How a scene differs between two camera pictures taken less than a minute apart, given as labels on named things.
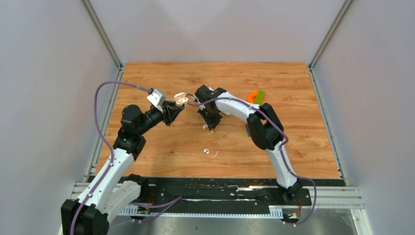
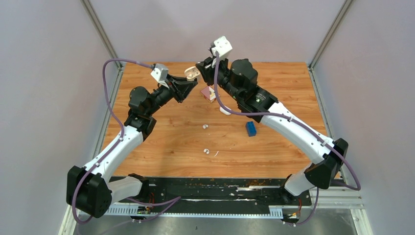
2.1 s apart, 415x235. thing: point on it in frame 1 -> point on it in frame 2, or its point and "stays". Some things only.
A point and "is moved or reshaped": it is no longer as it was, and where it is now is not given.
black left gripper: (170, 111) -> (180, 87)
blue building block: (248, 129) stays
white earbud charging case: (180, 99) is moved or reshaped
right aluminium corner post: (329, 35) stays
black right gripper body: (211, 113) -> (210, 71)
